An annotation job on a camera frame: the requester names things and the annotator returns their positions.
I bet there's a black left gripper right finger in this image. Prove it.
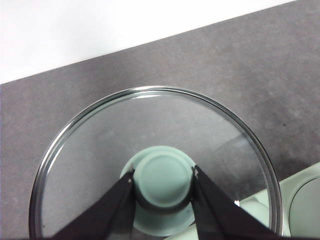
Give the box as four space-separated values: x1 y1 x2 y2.
190 164 289 240

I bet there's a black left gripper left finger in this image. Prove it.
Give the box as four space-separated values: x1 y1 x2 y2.
51 169 138 240

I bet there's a glass pot lid green knob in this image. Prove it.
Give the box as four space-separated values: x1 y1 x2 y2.
28 85 285 240

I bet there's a green breakfast machine base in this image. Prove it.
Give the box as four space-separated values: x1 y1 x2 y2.
234 163 320 240

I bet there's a green griddle cover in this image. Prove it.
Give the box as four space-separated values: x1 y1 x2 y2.
288 174 320 240

